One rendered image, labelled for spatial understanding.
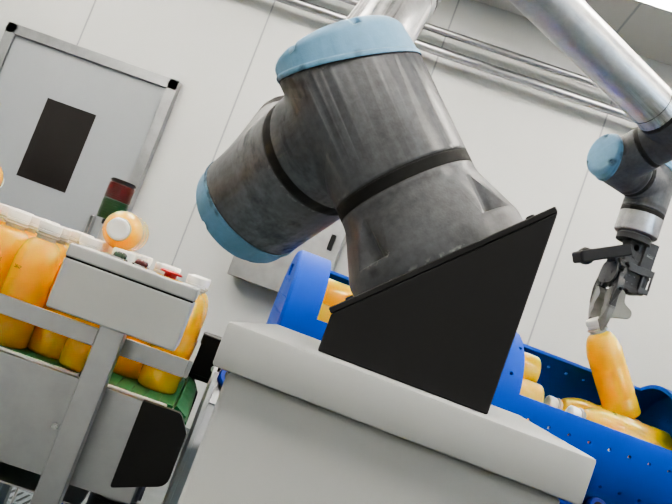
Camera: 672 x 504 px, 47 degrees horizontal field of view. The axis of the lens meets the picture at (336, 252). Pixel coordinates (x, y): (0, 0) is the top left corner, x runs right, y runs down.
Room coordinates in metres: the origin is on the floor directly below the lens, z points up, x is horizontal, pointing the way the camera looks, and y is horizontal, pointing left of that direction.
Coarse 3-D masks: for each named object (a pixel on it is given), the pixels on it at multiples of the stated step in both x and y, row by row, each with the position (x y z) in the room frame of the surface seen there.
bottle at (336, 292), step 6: (330, 282) 1.50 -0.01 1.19; (336, 282) 1.51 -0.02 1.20; (330, 288) 1.49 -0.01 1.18; (336, 288) 1.50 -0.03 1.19; (342, 288) 1.50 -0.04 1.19; (348, 288) 1.51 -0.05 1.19; (330, 294) 1.49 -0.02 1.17; (336, 294) 1.49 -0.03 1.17; (342, 294) 1.49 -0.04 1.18; (348, 294) 1.50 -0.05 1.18; (324, 300) 1.49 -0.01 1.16; (330, 300) 1.49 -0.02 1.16; (336, 300) 1.49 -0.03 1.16; (342, 300) 1.49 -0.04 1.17
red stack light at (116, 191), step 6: (108, 186) 1.81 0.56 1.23; (114, 186) 1.79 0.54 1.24; (120, 186) 1.79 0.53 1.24; (126, 186) 1.80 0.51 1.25; (108, 192) 1.80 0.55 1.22; (114, 192) 1.79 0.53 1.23; (120, 192) 1.79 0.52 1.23; (126, 192) 1.80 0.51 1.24; (132, 192) 1.81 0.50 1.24; (114, 198) 1.79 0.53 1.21; (120, 198) 1.80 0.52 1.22; (126, 198) 1.80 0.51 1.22; (132, 198) 1.83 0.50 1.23; (126, 204) 1.83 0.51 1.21
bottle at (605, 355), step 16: (592, 336) 1.58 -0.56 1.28; (608, 336) 1.57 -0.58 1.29; (592, 352) 1.58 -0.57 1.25; (608, 352) 1.56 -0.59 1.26; (592, 368) 1.59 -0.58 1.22; (608, 368) 1.56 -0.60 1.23; (624, 368) 1.56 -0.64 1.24; (608, 384) 1.57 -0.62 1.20; (624, 384) 1.56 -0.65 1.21; (608, 400) 1.58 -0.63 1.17; (624, 400) 1.56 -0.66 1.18
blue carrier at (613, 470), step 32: (288, 288) 1.41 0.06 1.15; (320, 288) 1.41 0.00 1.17; (288, 320) 1.38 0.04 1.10; (512, 352) 1.46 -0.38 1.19; (544, 352) 1.64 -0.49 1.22; (512, 384) 1.43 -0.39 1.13; (544, 384) 1.71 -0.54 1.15; (576, 384) 1.70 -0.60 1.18; (544, 416) 1.44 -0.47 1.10; (576, 416) 1.45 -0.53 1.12; (640, 416) 1.73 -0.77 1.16; (608, 448) 1.45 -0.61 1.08; (640, 448) 1.46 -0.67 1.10; (608, 480) 1.47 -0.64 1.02; (640, 480) 1.47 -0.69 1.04
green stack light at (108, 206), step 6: (102, 198) 1.82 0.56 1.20; (108, 198) 1.79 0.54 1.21; (102, 204) 1.80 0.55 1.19; (108, 204) 1.79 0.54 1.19; (114, 204) 1.79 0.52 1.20; (120, 204) 1.80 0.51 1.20; (102, 210) 1.80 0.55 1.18; (108, 210) 1.79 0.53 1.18; (114, 210) 1.79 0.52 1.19; (120, 210) 1.80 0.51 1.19; (126, 210) 1.82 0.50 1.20; (102, 216) 1.79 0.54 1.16
